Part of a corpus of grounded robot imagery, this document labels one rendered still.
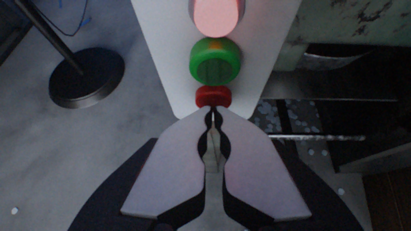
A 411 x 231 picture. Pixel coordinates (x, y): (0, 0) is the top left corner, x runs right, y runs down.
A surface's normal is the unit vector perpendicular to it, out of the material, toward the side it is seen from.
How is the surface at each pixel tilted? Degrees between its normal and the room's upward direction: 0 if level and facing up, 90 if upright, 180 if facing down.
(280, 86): 0
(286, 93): 0
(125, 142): 0
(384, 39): 90
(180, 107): 90
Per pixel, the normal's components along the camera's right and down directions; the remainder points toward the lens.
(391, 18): -0.03, 0.88
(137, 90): -0.02, -0.47
